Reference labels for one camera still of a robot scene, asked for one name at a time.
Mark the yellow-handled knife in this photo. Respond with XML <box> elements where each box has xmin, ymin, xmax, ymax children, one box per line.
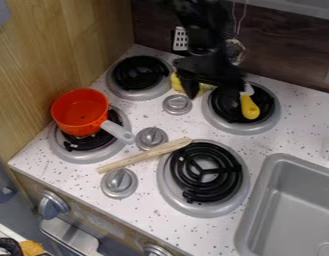
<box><xmin>238</xmin><ymin>82</ymin><xmax>262</xmax><ymax>121</ymax></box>

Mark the red pot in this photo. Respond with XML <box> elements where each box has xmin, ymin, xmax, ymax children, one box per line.
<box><xmin>49</xmin><ymin>87</ymin><xmax>136</xmax><ymax>146</ymax></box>

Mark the toy sink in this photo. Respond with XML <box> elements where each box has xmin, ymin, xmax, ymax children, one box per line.
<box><xmin>233</xmin><ymin>152</ymin><xmax>329</xmax><ymax>256</ymax></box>

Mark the toy stove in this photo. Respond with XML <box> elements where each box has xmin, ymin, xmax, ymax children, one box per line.
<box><xmin>46</xmin><ymin>54</ymin><xmax>283</xmax><ymax>220</ymax></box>

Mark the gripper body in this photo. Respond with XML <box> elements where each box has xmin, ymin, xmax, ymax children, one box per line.
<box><xmin>172</xmin><ymin>53</ymin><xmax>245</xmax><ymax>86</ymax></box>

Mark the white perforated tool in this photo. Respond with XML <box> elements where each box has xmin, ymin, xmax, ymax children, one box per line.
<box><xmin>172</xmin><ymin>25</ymin><xmax>191</xmax><ymax>52</ymax></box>

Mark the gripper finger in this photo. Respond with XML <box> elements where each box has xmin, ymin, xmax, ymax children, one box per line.
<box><xmin>176</xmin><ymin>69</ymin><xmax>202</xmax><ymax>100</ymax></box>
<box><xmin>224</xmin><ymin>79</ymin><xmax>247</xmax><ymax>100</ymax></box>

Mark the yellow toy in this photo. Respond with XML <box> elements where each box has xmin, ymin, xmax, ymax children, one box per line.
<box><xmin>169</xmin><ymin>71</ymin><xmax>218</xmax><ymax>96</ymax></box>

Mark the wooden spatula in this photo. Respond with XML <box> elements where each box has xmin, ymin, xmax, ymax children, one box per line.
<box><xmin>95</xmin><ymin>136</ymin><xmax>194</xmax><ymax>175</ymax></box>

